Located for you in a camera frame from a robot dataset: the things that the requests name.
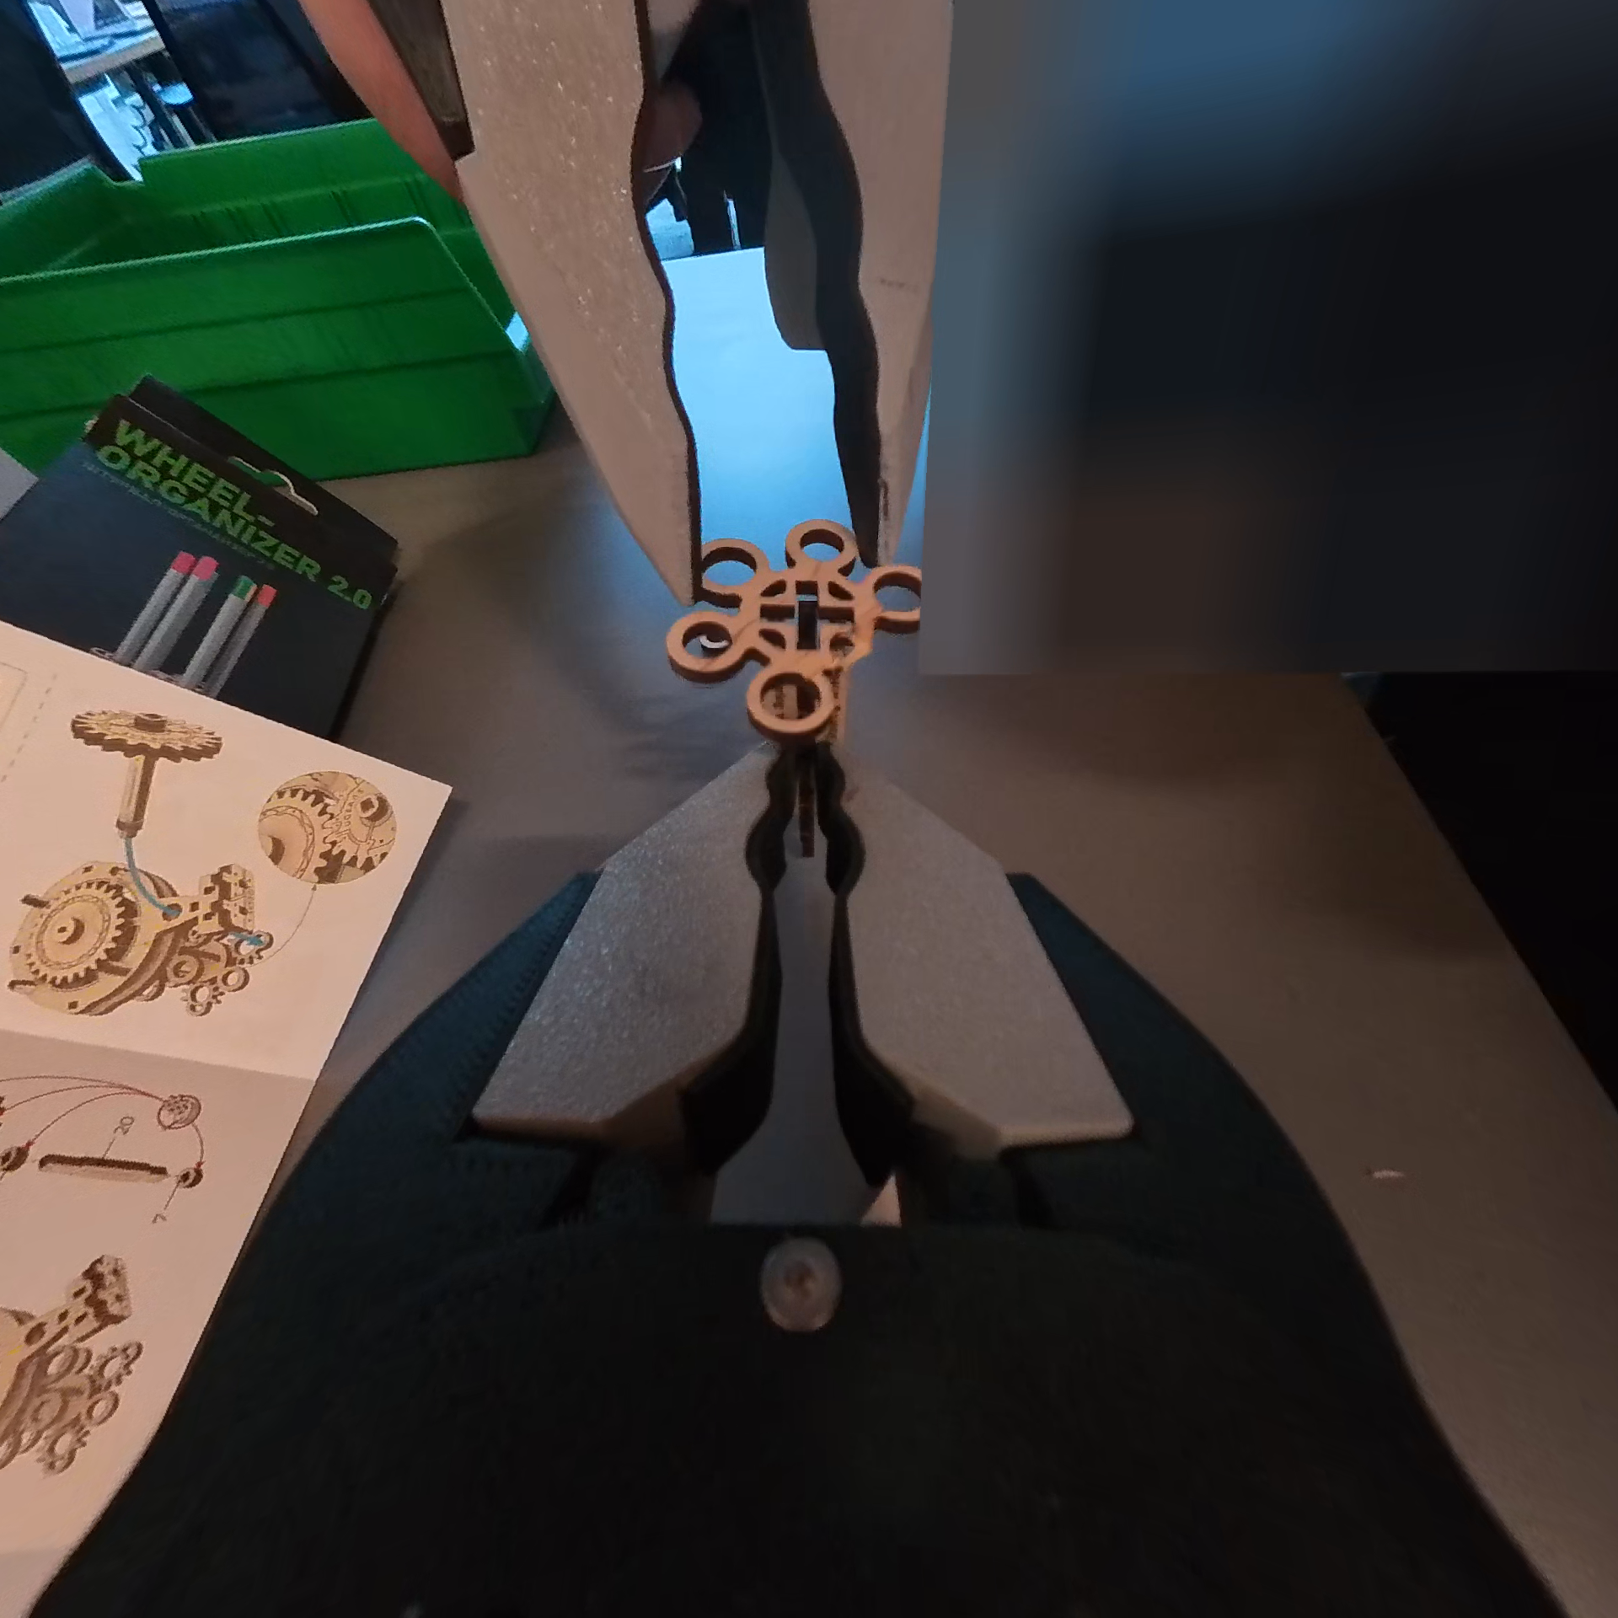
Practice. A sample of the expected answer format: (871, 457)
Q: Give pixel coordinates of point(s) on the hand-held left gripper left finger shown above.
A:
(632, 1012)

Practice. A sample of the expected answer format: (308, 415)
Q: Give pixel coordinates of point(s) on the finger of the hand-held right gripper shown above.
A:
(557, 253)
(884, 189)

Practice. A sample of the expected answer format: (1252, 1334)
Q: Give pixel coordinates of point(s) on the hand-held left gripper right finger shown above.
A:
(973, 1012)

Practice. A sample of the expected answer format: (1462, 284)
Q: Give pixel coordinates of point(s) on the wooden ringed clover part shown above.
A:
(748, 623)

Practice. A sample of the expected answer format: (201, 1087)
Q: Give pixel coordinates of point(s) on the person's right hand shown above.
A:
(391, 89)

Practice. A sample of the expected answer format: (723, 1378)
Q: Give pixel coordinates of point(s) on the green plastic bin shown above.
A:
(253, 367)
(253, 189)

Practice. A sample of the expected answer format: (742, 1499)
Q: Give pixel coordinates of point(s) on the folded paper instruction booklet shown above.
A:
(380, 810)

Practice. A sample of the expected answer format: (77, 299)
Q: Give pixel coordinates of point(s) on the black cardboard kit box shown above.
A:
(152, 544)

